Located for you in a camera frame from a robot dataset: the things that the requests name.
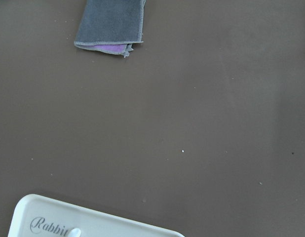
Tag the white ceramic soup spoon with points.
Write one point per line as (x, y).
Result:
(76, 232)

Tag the grey and purple folded cloth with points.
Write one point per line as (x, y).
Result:
(111, 26)

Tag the cream Rabbit serving tray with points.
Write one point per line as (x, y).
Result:
(39, 216)

